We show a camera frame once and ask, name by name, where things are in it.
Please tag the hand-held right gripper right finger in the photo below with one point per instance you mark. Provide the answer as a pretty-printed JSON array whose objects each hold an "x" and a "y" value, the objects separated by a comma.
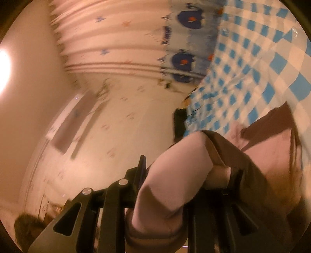
[{"x": 218, "y": 219}]

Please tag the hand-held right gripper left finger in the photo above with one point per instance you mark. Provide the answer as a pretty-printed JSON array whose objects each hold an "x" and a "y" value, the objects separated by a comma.
[{"x": 141, "y": 169}]

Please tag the pink and grey jacket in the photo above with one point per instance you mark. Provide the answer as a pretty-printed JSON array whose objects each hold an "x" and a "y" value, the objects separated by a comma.
[{"x": 170, "y": 170}]

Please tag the small black jacket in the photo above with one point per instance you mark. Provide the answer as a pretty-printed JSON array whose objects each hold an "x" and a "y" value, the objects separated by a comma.
[{"x": 179, "y": 121}]

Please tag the whale print curtain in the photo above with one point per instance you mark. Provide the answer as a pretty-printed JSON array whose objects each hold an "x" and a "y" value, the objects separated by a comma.
[{"x": 187, "y": 24}]

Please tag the blue checkered bed cover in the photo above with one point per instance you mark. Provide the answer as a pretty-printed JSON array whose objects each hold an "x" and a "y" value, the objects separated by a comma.
[{"x": 255, "y": 60}]

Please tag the bright ceiling light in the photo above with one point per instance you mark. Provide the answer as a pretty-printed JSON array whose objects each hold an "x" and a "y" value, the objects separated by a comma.
[{"x": 3, "y": 70}]

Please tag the white wall-mounted box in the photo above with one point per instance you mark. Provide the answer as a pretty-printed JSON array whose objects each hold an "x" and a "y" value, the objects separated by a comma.
[{"x": 70, "y": 124}]

